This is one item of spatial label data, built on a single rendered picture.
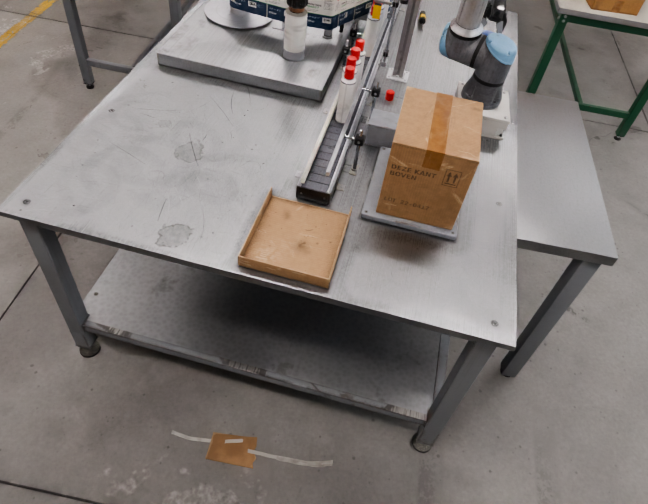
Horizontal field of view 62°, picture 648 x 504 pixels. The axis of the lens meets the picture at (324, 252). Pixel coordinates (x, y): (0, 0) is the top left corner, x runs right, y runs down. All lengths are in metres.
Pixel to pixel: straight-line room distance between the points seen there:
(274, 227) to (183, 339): 0.69
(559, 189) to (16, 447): 2.12
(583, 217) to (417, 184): 0.64
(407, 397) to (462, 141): 0.96
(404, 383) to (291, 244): 0.77
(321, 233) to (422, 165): 0.35
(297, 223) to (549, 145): 1.07
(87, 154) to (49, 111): 1.76
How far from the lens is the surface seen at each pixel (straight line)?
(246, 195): 1.71
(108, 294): 2.28
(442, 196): 1.60
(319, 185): 1.68
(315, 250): 1.55
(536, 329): 2.20
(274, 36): 2.45
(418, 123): 1.59
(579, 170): 2.17
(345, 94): 1.88
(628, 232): 3.45
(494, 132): 2.15
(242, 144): 1.90
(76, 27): 3.61
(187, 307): 2.19
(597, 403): 2.62
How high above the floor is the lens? 1.99
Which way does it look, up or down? 48 degrees down
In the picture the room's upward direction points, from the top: 9 degrees clockwise
